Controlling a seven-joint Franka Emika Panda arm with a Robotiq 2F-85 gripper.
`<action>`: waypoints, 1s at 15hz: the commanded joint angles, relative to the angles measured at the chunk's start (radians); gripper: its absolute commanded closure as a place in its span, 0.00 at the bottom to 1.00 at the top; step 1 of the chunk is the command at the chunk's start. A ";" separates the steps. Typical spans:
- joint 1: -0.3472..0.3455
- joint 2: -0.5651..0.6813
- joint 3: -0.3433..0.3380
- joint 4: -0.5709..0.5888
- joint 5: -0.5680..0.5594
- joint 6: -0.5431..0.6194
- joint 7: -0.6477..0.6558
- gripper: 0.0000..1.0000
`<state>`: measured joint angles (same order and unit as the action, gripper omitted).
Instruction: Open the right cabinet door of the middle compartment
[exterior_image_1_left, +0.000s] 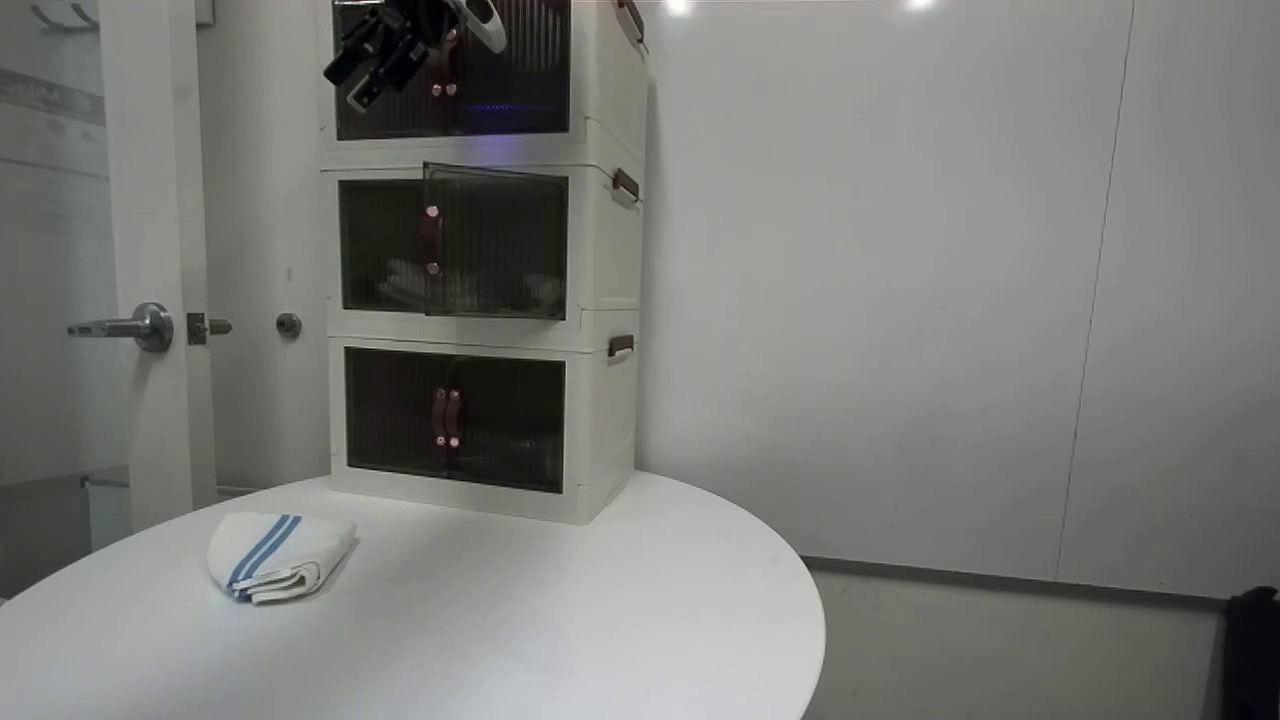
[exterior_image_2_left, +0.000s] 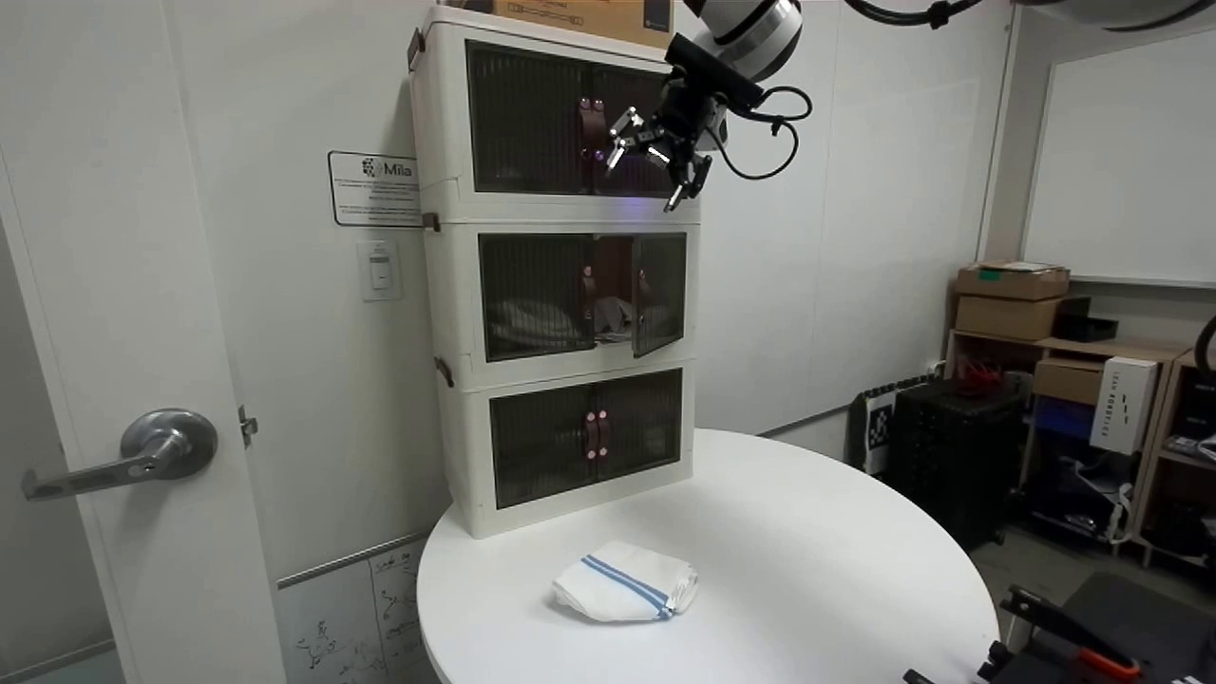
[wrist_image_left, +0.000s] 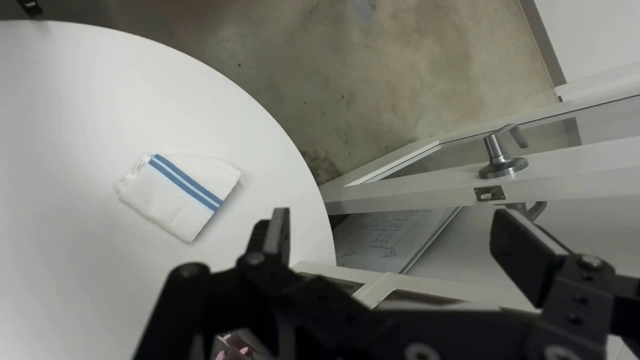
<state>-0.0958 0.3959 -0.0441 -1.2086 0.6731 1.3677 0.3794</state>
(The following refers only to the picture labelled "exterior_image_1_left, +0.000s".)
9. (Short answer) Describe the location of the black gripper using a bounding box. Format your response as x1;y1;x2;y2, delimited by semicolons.
322;0;470;121

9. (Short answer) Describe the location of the white room door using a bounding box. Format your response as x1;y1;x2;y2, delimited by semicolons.
96;0;221;531

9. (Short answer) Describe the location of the metal door latch plate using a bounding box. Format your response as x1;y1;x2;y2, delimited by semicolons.
183;306;236;346

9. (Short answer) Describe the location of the white three-tier storage cabinet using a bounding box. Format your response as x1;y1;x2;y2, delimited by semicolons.
317;0;652;528

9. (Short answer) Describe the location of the white towel with blue stripes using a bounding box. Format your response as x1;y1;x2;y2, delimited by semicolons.
204;508;361;606

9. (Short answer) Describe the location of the black floor object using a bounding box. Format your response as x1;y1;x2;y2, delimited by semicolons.
1217;579;1280;720

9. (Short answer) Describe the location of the silver door lever handle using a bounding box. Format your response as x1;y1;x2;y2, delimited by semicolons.
64;301;180;359

